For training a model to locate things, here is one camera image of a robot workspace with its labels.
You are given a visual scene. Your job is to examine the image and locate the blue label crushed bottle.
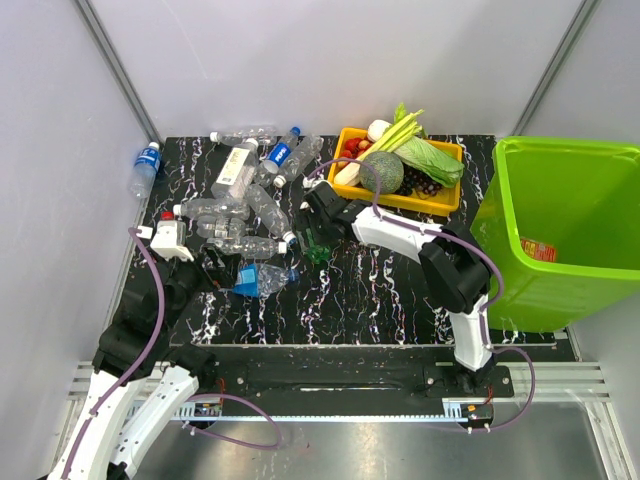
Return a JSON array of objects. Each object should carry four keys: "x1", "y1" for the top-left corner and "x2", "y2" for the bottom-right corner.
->
[{"x1": 232, "y1": 263, "x2": 299, "y2": 298}]

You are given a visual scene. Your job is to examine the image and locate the dark grape bunch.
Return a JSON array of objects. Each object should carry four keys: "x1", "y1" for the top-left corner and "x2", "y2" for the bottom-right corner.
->
[{"x1": 395, "y1": 164, "x2": 443, "y2": 198}]

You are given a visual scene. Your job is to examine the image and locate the clear crushed bottle right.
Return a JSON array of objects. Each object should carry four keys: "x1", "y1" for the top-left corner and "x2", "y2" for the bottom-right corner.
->
[{"x1": 273, "y1": 135, "x2": 324, "y2": 189}]

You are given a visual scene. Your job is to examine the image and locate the clear bottle center diagonal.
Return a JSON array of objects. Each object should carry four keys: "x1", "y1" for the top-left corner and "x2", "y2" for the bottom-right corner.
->
[{"x1": 245, "y1": 184, "x2": 297, "y2": 245}]

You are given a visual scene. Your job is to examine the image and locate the celery stalks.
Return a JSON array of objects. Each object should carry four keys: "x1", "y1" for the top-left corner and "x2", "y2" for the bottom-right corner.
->
[{"x1": 370, "y1": 103, "x2": 424, "y2": 152}]

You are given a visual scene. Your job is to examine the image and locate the napa cabbage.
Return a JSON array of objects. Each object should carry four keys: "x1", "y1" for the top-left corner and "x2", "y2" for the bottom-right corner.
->
[{"x1": 394, "y1": 137, "x2": 464, "y2": 188}]

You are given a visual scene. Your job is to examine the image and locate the red strawberries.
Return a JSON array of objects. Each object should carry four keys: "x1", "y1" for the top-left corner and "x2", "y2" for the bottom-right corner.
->
[{"x1": 338, "y1": 137, "x2": 371, "y2": 168}]

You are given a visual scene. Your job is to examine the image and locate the black label clear bottle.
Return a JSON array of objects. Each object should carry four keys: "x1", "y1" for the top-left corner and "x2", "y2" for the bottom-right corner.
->
[{"x1": 196, "y1": 216, "x2": 246, "y2": 241}]

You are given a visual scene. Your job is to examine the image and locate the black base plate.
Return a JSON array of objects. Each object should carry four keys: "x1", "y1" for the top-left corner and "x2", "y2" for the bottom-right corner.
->
[{"x1": 203, "y1": 344, "x2": 515, "y2": 400}]

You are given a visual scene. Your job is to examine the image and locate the green plastic bottle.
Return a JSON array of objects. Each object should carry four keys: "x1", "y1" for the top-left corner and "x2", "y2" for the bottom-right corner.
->
[{"x1": 301, "y1": 223, "x2": 331, "y2": 264}]

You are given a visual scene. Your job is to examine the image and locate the Pepsi bottle on table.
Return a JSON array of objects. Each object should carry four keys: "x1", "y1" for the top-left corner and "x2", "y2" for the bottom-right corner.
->
[{"x1": 253, "y1": 127, "x2": 301, "y2": 186}]

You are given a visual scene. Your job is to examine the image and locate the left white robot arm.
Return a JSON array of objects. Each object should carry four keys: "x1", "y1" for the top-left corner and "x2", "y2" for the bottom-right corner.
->
[{"x1": 48, "y1": 246, "x2": 240, "y2": 479}]

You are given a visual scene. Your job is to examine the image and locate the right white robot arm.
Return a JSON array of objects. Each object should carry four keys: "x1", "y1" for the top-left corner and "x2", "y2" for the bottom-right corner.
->
[{"x1": 304, "y1": 181, "x2": 495, "y2": 396}]

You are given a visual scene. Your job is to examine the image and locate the white radish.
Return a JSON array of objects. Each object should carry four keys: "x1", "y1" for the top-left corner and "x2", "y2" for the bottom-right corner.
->
[{"x1": 334, "y1": 151, "x2": 369, "y2": 187}]

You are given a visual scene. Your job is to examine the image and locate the green plastic bin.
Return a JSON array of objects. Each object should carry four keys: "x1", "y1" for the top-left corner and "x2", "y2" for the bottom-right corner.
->
[{"x1": 471, "y1": 137, "x2": 639, "y2": 333}]

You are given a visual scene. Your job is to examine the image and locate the clear bottle at back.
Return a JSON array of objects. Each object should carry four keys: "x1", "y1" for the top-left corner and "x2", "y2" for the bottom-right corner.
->
[{"x1": 209, "y1": 125, "x2": 277, "y2": 147}]

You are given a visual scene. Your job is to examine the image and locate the beige label clear bottle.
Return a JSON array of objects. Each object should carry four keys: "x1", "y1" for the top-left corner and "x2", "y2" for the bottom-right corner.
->
[{"x1": 211, "y1": 138, "x2": 259, "y2": 200}]

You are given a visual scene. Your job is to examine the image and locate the yellow plastic tray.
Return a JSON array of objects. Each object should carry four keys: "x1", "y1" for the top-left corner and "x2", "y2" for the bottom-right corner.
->
[{"x1": 326, "y1": 127, "x2": 461, "y2": 217}]

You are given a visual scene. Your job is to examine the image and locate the clear bottle left horizontal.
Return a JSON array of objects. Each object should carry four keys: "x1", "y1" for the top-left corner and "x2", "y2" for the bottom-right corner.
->
[{"x1": 173, "y1": 198, "x2": 251, "y2": 220}]

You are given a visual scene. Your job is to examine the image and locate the orange label bottle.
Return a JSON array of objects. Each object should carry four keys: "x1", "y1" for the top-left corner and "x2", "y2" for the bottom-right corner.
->
[{"x1": 520, "y1": 237, "x2": 557, "y2": 263}]

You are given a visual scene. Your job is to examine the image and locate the green netted melon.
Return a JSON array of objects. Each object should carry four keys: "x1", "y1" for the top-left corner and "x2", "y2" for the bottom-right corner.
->
[{"x1": 359, "y1": 151, "x2": 404, "y2": 194}]

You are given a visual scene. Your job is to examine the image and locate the black marble mat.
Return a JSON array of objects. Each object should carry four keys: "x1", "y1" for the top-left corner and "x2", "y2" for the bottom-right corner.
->
[{"x1": 97, "y1": 133, "x2": 556, "y2": 347}]

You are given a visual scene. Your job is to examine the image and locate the white mushroom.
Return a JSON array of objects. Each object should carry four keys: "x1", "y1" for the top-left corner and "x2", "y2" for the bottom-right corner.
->
[{"x1": 367, "y1": 119, "x2": 392, "y2": 143}]

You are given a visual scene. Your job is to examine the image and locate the Pepsi bottle by wall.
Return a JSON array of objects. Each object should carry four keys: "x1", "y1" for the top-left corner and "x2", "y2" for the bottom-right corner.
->
[{"x1": 129, "y1": 142, "x2": 161, "y2": 199}]

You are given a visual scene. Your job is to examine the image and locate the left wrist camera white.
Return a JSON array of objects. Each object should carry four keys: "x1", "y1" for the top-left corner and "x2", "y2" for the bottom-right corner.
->
[{"x1": 150, "y1": 220, "x2": 195, "y2": 262}]

